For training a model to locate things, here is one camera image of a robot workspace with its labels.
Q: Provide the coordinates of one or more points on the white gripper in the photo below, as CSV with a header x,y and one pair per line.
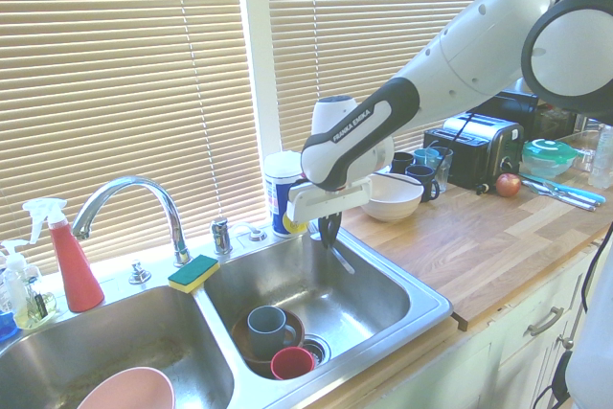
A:
x,y
325,203

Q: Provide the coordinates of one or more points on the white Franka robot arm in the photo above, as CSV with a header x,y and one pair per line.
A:
x,y
479,45

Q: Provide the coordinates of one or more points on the white sink side sprayer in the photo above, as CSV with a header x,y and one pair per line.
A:
x,y
256,235

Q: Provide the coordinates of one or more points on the stainless steel double sink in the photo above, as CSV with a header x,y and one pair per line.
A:
x,y
354,303

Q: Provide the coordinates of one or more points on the metal sink drain strainer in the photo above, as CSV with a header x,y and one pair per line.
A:
x,y
319,349

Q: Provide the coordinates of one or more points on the white ceramic bowl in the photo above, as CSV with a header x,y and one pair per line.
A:
x,y
392,203

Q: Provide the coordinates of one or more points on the white wipes canister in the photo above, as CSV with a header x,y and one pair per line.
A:
x,y
278,184

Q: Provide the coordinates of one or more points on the black mug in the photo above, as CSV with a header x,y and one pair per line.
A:
x,y
401,162

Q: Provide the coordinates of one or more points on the dark blue mug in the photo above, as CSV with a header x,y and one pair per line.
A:
x,y
421,181

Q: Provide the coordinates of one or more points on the teal mug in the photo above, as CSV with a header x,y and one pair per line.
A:
x,y
421,156

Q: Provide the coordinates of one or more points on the clear drinking glass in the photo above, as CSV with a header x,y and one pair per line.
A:
x,y
443,174

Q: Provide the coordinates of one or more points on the grey ceramic mug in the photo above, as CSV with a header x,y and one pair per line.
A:
x,y
263,338

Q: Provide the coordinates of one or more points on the red mug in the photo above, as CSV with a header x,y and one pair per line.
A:
x,y
292,362

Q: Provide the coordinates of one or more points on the brown wooden bowl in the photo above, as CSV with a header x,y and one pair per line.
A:
x,y
238,336

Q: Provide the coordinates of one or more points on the green and yellow sponge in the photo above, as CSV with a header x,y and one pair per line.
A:
x,y
194,271

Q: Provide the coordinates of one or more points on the black and silver toaster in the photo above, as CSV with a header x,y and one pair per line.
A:
x,y
483,160

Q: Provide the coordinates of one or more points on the chrome curved faucet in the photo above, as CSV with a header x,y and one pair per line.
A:
x,y
163,193

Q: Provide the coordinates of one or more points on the red apple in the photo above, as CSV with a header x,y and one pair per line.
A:
x,y
508,185

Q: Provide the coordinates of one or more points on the chrome faucet knob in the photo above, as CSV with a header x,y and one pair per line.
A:
x,y
139,272

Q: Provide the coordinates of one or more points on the medium beige window blind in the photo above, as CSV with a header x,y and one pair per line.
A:
x,y
364,21

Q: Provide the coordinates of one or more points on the black kitchen appliance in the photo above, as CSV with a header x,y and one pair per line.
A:
x,y
517,109

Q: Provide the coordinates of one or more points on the green lidded glass container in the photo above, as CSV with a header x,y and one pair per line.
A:
x,y
548,155

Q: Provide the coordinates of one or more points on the pink plastic bowl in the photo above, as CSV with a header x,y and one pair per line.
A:
x,y
129,390

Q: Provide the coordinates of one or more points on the red spray bottle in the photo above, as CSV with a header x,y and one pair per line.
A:
x,y
74,275

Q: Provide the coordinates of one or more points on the wide beige window blind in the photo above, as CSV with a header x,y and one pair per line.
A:
x,y
120,69

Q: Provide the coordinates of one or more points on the clear plastic water bottle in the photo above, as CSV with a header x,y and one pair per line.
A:
x,y
602,160

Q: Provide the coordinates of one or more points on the yellow liquid glass bottle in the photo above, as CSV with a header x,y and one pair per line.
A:
x,y
36,311

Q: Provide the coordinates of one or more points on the clear pump soap bottle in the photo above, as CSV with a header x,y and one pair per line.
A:
x,y
12,279

